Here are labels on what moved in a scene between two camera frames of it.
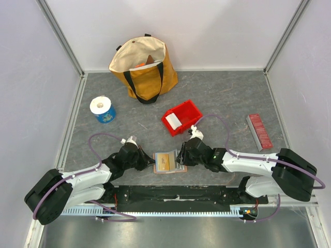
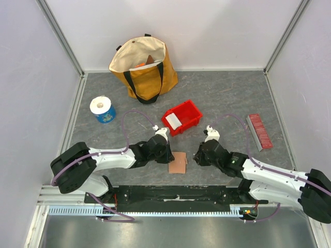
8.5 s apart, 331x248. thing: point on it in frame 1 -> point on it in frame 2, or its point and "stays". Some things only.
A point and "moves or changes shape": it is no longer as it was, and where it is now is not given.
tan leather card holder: [167, 163] moves or changes shape
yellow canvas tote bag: [143, 64] stays
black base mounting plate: [173, 198] stays
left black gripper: [145, 163] -> [168, 155]
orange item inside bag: [141, 64] stays
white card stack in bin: [173, 121] stays
